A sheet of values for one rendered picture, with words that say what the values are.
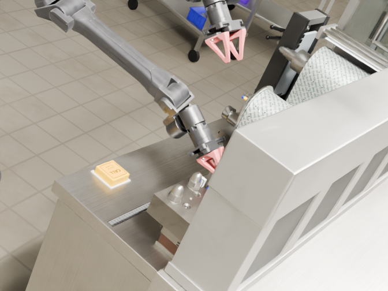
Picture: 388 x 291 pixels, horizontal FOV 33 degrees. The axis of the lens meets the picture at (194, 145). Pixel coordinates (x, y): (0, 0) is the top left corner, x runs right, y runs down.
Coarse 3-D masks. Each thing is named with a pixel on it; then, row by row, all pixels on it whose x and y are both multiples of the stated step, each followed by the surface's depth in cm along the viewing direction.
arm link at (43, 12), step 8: (40, 0) 181; (48, 0) 181; (56, 0) 187; (64, 0) 178; (72, 0) 179; (80, 0) 180; (40, 8) 182; (48, 8) 180; (64, 8) 177; (72, 8) 178; (80, 8) 181; (40, 16) 184; (48, 16) 182
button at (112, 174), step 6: (108, 162) 186; (114, 162) 187; (96, 168) 182; (102, 168) 182; (108, 168) 183; (114, 168) 185; (120, 168) 186; (102, 174) 182; (108, 174) 181; (114, 174) 182; (120, 174) 183; (126, 174) 184; (108, 180) 181; (114, 180) 180; (120, 180) 183; (126, 180) 186
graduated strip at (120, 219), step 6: (144, 204) 180; (132, 210) 176; (138, 210) 177; (144, 210) 178; (120, 216) 172; (126, 216) 173; (132, 216) 174; (108, 222) 168; (114, 222) 169; (120, 222) 170
